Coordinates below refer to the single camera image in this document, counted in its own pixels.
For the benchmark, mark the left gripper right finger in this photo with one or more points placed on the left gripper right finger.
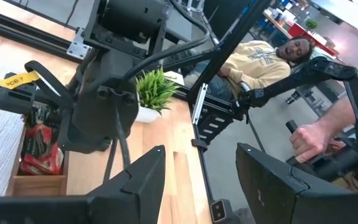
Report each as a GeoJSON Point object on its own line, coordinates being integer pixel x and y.
{"type": "Point", "coordinates": [266, 186]}

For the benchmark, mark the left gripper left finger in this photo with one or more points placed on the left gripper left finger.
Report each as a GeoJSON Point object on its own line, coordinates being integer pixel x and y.
{"type": "Point", "coordinates": [135, 199]}

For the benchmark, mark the red strawberry tea packet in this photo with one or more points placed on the red strawberry tea packet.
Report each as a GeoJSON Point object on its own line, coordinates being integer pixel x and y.
{"type": "Point", "coordinates": [45, 163]}
{"type": "Point", "coordinates": [37, 140]}

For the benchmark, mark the person's forearm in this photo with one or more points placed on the person's forearm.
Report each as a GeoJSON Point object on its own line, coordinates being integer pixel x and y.
{"type": "Point", "coordinates": [346, 115]}

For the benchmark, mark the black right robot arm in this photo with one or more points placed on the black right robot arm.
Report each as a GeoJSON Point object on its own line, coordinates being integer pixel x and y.
{"type": "Point", "coordinates": [129, 18]}

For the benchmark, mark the wooden tea box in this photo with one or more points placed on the wooden tea box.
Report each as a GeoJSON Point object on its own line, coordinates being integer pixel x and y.
{"type": "Point", "coordinates": [38, 186]}

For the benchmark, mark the green spiky potted plant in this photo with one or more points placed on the green spiky potted plant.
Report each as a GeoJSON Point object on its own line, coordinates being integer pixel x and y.
{"type": "Point", "coordinates": [153, 90]}

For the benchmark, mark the person's hand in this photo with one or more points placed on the person's hand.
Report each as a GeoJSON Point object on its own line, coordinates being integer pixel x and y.
{"type": "Point", "coordinates": [309, 141]}

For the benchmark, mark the yellow label tag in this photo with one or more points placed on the yellow label tag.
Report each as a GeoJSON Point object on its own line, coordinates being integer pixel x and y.
{"type": "Point", "coordinates": [15, 80]}

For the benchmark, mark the silver metal bar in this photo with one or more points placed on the silver metal bar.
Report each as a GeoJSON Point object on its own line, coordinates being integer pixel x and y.
{"type": "Point", "coordinates": [200, 102]}

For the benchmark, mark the person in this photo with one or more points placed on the person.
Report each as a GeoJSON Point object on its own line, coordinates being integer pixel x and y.
{"type": "Point", "coordinates": [256, 65]}

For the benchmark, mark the small potted plant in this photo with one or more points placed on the small potted plant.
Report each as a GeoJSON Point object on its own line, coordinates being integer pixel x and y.
{"type": "Point", "coordinates": [311, 24]}

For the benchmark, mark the black frame bracket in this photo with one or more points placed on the black frame bracket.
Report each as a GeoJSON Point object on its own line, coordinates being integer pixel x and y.
{"type": "Point", "coordinates": [219, 211]}

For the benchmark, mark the grey metal base plate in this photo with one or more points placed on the grey metal base plate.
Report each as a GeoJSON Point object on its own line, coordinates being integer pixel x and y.
{"type": "Point", "coordinates": [78, 46]}

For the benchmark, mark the black slotted bracket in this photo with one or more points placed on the black slotted bracket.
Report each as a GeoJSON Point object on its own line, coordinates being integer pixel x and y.
{"type": "Point", "coordinates": [216, 124]}

